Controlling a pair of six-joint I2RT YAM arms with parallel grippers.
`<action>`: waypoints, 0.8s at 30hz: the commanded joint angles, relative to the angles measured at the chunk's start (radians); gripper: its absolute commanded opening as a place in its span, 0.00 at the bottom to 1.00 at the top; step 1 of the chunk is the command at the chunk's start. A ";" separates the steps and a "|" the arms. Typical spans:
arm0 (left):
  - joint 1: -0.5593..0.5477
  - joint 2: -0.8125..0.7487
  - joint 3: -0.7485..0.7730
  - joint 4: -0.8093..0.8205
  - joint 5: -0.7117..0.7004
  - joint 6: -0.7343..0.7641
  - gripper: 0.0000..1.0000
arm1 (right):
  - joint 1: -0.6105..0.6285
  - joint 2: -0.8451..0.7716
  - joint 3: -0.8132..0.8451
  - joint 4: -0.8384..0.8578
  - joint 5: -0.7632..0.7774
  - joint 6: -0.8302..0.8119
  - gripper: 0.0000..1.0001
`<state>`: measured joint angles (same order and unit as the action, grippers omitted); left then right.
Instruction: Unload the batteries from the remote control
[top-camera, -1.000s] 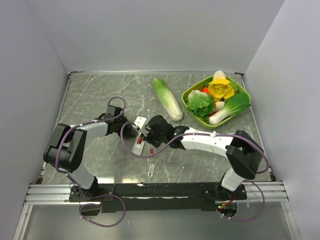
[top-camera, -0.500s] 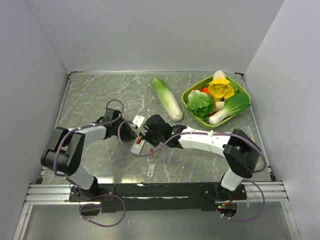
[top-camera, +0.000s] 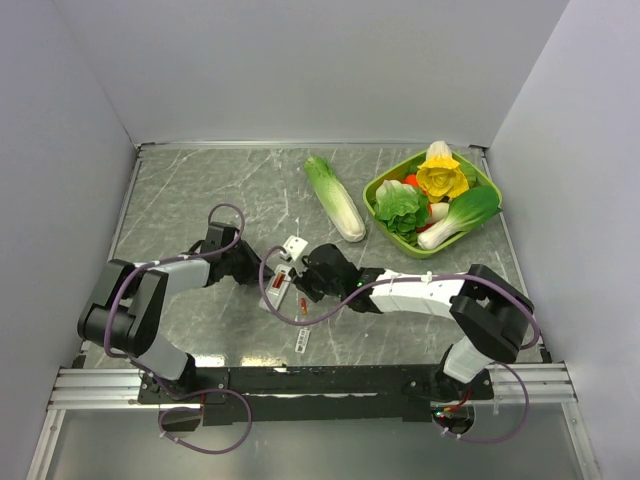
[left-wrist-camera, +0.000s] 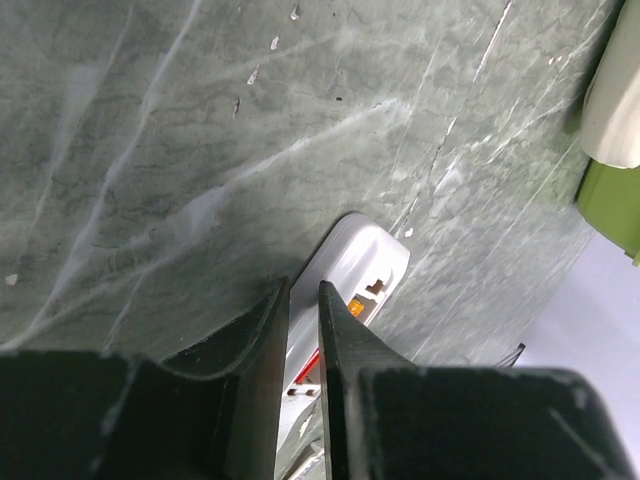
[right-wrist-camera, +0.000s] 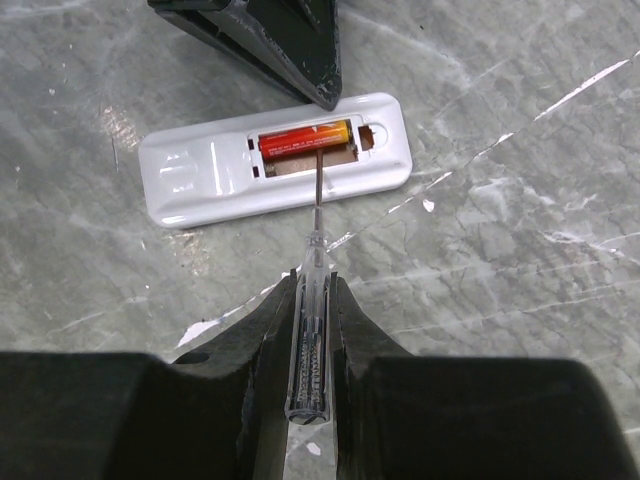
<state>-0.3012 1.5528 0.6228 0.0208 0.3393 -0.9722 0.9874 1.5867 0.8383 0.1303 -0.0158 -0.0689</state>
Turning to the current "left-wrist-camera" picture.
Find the green plastic basket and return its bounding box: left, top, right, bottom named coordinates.
left=576, top=160, right=640, bottom=267

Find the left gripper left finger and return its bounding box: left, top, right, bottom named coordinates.
left=1, top=280, right=289, bottom=479

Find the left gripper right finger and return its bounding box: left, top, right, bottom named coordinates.
left=319, top=281, right=635, bottom=479

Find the napa cabbage toy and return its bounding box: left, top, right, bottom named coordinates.
left=580, top=0, right=639, bottom=169

